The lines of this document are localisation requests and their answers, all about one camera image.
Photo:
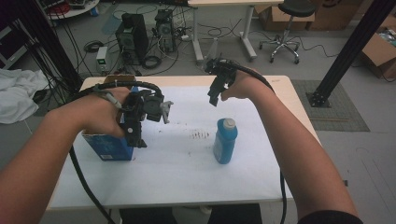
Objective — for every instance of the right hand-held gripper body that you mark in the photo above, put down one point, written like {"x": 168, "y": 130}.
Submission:
{"x": 222, "y": 68}

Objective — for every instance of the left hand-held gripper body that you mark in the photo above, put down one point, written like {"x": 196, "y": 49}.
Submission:
{"x": 137, "y": 107}

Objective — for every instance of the blue cardboard box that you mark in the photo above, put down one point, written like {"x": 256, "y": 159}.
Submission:
{"x": 109, "y": 147}

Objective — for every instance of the blue bottle with white cap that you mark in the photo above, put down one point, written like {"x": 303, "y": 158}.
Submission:
{"x": 224, "y": 143}

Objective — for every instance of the person's right hand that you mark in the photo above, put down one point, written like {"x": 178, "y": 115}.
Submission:
{"x": 246, "y": 85}

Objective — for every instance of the person's left hand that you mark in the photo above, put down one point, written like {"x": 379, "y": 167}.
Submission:
{"x": 102, "y": 112}

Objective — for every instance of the white power supply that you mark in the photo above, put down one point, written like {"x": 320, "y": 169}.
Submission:
{"x": 101, "y": 59}

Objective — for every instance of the white desk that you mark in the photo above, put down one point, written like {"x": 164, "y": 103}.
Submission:
{"x": 243, "y": 3}

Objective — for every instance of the large black computer tower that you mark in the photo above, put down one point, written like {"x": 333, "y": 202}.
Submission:
{"x": 132, "y": 39}

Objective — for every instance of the small black computer tower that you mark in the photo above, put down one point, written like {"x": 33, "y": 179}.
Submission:
{"x": 165, "y": 29}

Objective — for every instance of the person's dark pants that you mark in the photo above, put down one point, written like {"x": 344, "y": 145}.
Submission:
{"x": 140, "y": 216}

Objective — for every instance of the black swivel stool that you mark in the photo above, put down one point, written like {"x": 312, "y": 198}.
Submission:
{"x": 294, "y": 9}

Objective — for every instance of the round white table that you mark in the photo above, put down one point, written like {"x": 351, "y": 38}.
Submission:
{"x": 74, "y": 9}

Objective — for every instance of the white cloth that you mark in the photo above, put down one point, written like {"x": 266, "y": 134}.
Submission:
{"x": 18, "y": 93}

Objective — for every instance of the grey floor mat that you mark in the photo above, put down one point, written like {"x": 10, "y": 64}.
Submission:
{"x": 342, "y": 115}

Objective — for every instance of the open brown cardboard box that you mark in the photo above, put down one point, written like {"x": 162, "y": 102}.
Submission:
{"x": 378, "y": 51}

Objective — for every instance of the person's black sleeve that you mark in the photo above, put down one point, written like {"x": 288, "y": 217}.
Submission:
{"x": 330, "y": 217}

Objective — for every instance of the black metal post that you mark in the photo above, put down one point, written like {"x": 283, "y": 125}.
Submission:
{"x": 351, "y": 46}

